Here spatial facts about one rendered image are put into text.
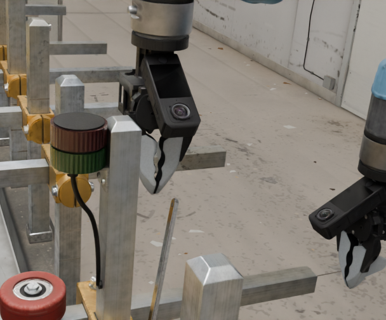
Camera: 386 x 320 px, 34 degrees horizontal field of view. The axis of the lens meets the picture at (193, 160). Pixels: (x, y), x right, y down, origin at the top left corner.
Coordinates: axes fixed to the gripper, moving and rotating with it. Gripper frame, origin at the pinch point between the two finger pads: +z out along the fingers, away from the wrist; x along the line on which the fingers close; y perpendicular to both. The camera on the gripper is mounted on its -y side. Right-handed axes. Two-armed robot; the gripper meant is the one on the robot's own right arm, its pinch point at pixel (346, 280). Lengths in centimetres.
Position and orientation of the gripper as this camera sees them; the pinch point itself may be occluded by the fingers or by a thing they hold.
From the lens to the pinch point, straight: 105.2
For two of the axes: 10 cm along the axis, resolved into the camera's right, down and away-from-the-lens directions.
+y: 9.2, -0.8, 3.8
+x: -3.8, -4.0, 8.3
